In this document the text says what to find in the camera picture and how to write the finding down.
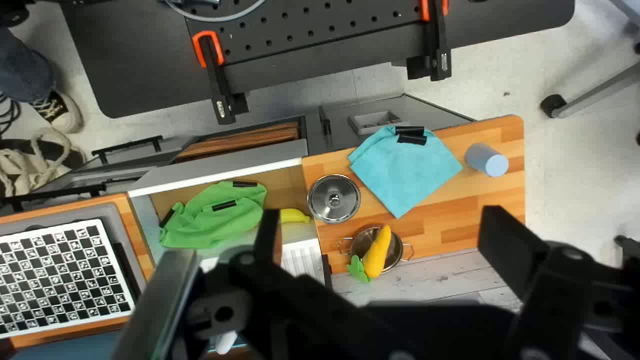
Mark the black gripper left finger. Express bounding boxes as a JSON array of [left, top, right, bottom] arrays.
[[250, 207, 282, 271]]

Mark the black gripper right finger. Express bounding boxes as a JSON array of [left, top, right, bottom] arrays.
[[476, 205, 557, 290]]

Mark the blue cloth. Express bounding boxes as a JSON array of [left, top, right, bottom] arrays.
[[349, 127, 465, 221]]

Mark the yellow toy fruit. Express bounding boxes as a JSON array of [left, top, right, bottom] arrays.
[[278, 207, 315, 227]]

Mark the white dish rack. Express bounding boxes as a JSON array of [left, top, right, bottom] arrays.
[[280, 238, 326, 282]]

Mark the green plastic toy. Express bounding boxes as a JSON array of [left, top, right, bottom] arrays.
[[158, 181, 270, 252]]

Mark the silver pot lid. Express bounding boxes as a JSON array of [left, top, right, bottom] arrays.
[[307, 175, 363, 227]]

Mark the blue-grey cylinder cup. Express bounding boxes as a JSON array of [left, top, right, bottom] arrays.
[[465, 143, 513, 181]]

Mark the yellow toy corn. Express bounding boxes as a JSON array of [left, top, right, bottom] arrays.
[[347, 225, 394, 287]]

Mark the small silver pot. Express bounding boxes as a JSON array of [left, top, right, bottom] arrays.
[[347, 222, 411, 272]]

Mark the black tube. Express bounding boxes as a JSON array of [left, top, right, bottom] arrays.
[[398, 132, 430, 148], [394, 125, 428, 138]]

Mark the black caster wheel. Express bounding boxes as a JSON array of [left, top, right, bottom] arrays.
[[538, 92, 570, 121]]

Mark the orange black clamp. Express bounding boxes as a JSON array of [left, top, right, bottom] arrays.
[[407, 0, 455, 85], [191, 29, 250, 127]]

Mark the grey metal chair leg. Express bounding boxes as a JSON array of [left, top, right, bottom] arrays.
[[563, 60, 640, 116]]

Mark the checkerboard calibration board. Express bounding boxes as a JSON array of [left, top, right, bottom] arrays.
[[0, 218, 137, 340]]

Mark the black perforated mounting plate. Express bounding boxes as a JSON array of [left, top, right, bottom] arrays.
[[180, 0, 436, 67]]

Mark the black table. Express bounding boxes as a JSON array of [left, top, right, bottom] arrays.
[[59, 0, 577, 121]]

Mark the black white sneaker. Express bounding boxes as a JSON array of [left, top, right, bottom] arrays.
[[29, 89, 87, 137]]

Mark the blue jeans leg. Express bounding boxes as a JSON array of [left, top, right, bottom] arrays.
[[0, 25, 57, 107]]

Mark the black metal handle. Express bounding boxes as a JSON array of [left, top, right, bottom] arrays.
[[91, 134, 166, 166]]

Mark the white rope bag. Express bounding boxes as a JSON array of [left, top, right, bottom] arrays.
[[0, 128, 74, 201]]

